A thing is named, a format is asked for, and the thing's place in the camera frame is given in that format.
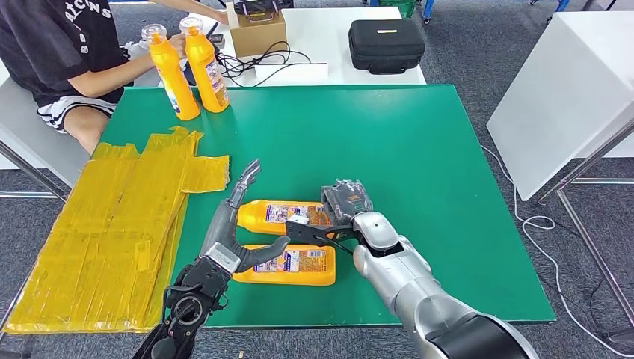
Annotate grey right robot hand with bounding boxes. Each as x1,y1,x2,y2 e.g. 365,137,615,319
320,179,375,228

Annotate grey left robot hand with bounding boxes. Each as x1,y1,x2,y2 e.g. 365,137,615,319
199,158,292,274

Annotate person's right hand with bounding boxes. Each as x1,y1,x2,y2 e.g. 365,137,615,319
168,33,188,58

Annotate orange plastic bottle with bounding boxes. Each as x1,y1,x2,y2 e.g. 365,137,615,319
236,199,333,237
231,244,337,288
141,23,201,122
179,16,231,114

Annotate white printed bag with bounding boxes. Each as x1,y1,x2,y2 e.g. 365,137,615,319
118,39,162,88

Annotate brown cardboard box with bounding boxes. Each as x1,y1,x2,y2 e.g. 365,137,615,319
225,0,289,58

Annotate white flat box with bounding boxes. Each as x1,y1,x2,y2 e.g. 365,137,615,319
252,61,329,85

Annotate yellow taped plastic sheet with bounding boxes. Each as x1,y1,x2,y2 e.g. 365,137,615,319
2,125,231,337

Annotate person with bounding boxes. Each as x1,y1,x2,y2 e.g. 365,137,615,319
0,0,229,155

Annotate white table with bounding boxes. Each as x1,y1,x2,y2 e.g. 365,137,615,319
487,10,634,331
157,5,427,89

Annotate black carrying case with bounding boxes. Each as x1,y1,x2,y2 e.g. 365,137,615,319
348,19,426,76

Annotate white bench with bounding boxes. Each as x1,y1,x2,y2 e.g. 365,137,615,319
0,71,91,202

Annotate green plastic crate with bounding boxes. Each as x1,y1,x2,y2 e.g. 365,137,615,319
369,0,417,19

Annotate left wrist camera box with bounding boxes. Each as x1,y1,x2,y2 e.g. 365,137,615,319
203,242,242,275

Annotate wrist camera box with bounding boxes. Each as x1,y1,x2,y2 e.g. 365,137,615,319
203,242,242,275
284,214,357,249

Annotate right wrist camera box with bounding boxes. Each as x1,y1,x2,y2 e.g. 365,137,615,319
284,214,357,249

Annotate black cables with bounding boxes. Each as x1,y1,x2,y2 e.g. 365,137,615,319
215,40,312,89

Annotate black device with handle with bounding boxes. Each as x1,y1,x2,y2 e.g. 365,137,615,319
231,0,294,23

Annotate white floor cable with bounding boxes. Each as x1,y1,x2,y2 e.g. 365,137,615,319
479,144,634,358

